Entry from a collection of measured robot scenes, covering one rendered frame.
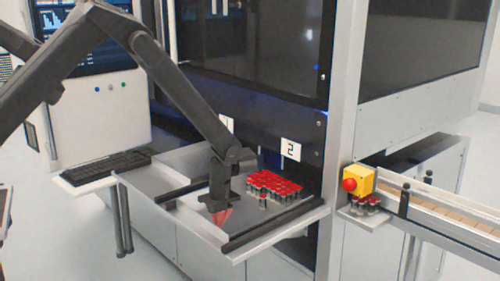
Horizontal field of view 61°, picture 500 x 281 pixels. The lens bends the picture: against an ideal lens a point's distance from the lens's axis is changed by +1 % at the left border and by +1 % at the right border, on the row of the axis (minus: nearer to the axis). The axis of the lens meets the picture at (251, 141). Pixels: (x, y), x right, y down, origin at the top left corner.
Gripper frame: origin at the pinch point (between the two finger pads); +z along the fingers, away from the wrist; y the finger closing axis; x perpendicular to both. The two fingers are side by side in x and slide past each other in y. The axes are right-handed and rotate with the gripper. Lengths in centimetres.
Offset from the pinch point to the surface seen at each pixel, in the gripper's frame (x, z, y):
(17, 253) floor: 168, 92, -17
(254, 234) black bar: -8.1, 0.8, 6.3
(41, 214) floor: 205, 90, 7
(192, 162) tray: 45, 1, 22
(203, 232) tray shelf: 3.7, 3.2, -2.1
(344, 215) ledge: -15.6, 0.5, 36.3
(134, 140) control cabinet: 90, 5, 20
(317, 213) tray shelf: -10.0, 0.7, 30.3
